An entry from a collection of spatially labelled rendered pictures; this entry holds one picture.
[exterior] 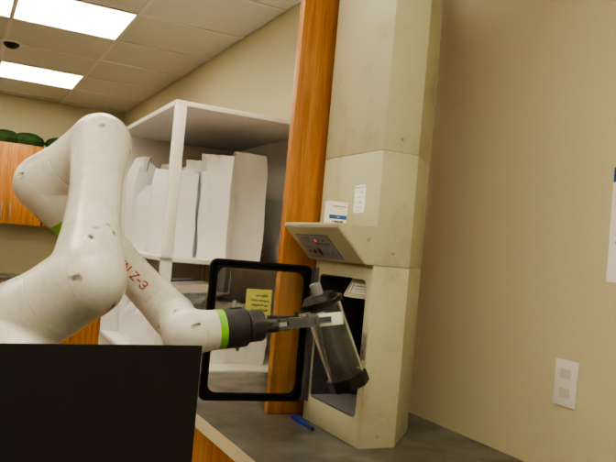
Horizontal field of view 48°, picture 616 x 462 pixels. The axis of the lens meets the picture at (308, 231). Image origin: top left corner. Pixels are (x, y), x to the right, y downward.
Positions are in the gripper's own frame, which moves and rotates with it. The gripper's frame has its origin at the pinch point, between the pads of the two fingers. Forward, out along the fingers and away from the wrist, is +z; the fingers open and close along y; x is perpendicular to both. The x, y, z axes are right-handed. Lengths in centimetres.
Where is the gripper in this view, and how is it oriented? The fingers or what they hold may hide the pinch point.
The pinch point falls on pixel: (324, 318)
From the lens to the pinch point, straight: 171.8
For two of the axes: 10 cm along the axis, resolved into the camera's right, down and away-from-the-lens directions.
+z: 9.1, -0.4, 4.2
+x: 0.8, 9.9, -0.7
